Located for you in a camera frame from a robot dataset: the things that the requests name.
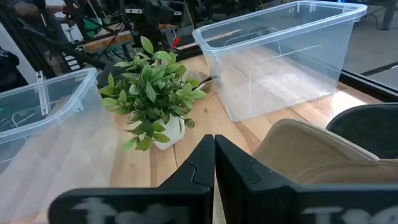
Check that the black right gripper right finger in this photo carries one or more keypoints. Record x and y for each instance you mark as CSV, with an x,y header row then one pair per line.
x,y
255,202

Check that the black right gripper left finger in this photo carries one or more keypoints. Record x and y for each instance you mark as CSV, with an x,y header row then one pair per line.
x,y
186,202

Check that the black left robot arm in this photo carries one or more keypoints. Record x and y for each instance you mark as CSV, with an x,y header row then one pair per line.
x,y
149,18

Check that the artificial green plant white pot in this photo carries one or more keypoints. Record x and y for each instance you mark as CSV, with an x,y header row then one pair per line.
x,y
152,90

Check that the grey fabric cap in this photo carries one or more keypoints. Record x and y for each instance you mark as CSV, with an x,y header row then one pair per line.
x,y
197,79

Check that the tall clear plastic storage bin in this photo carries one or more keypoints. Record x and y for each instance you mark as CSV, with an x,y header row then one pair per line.
x,y
280,77

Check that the dark green cap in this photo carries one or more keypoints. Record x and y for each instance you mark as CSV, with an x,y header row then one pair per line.
x,y
367,130

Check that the red tag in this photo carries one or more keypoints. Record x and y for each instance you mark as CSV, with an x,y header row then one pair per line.
x,y
175,42

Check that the black aluminium rig strut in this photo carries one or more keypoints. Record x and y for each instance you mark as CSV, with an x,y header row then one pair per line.
x,y
62,49

